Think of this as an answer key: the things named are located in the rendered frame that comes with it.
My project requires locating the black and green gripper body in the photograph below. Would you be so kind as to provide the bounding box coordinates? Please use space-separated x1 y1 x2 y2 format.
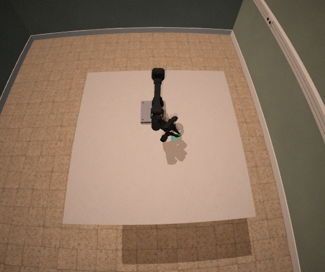
160 116 178 142

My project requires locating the teal flat circle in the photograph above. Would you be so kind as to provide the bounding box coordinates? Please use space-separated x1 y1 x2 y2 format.
171 136 179 142

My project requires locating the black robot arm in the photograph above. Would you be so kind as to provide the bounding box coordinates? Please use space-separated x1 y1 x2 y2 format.
151 68 174 131

